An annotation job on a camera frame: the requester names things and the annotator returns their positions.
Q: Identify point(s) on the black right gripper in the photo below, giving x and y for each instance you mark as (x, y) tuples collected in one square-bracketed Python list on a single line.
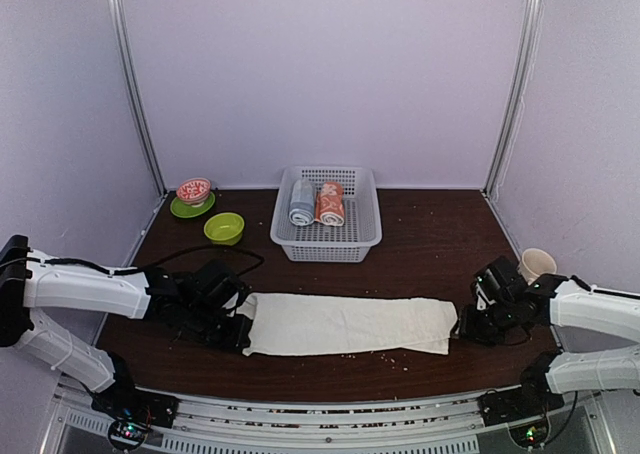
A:
[(469, 332)]

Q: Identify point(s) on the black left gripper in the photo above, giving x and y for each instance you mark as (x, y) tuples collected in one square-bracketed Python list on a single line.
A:
[(237, 337)]

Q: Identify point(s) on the cream white towel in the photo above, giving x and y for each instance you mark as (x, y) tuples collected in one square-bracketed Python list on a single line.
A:
[(306, 325)]

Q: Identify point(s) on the white perforated plastic basket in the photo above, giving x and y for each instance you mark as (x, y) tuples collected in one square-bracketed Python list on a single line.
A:
[(349, 243)]

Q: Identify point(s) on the orange bunny pattern towel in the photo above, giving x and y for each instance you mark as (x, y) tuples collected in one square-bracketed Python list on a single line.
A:
[(329, 207)]

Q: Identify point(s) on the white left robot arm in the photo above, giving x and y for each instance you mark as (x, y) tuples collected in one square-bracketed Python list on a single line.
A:
[(203, 304)]

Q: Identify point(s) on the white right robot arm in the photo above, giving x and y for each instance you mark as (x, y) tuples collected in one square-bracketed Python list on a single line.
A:
[(504, 301)]

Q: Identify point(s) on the cream patterned cup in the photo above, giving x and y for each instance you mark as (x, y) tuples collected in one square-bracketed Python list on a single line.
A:
[(535, 262)]

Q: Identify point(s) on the green plastic bowl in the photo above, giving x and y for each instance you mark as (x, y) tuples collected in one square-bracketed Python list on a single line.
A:
[(225, 228)]

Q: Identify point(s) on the green plastic plate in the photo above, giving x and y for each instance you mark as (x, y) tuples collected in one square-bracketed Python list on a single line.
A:
[(181, 210)]

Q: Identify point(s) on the red white patterned bowl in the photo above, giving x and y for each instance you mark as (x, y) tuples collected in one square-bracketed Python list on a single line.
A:
[(194, 191)]

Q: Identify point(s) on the rolled light blue towel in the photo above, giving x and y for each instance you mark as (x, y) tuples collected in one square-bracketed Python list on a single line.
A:
[(301, 211)]

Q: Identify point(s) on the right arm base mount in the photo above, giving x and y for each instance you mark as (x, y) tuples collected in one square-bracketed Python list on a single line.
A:
[(526, 408)]

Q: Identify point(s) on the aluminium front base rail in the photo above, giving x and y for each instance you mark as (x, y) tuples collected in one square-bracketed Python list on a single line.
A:
[(443, 424)]

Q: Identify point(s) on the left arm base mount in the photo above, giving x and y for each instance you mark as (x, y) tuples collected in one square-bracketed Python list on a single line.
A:
[(134, 412)]

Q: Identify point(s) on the right aluminium frame post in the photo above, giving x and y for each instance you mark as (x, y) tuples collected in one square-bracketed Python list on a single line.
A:
[(523, 65)]

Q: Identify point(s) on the aluminium frame post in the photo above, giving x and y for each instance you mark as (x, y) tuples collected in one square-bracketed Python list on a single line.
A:
[(523, 65), (134, 95)]

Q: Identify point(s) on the left aluminium frame post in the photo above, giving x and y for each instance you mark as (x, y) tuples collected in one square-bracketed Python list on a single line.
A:
[(134, 95)]

